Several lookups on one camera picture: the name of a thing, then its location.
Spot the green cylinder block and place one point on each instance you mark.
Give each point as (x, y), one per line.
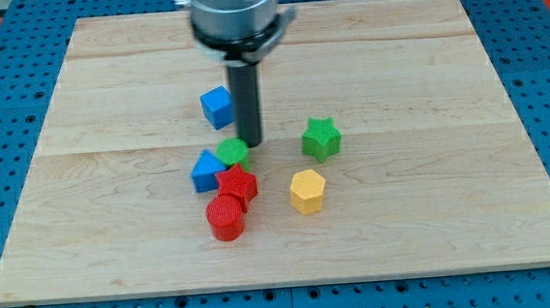
(233, 151)

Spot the blue cube block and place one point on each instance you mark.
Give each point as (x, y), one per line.
(217, 108)

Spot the yellow hexagon block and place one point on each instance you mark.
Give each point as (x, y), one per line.
(307, 191)

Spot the red star block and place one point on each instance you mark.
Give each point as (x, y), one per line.
(236, 182)

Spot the green star block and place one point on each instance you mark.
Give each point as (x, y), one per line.
(321, 138)

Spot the blue triangle block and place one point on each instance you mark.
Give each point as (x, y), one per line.
(204, 171)

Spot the red cylinder block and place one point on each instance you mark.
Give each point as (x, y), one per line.
(224, 216)

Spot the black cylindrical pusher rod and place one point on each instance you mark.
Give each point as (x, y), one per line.
(244, 89)

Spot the light wooden board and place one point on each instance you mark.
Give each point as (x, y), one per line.
(435, 175)

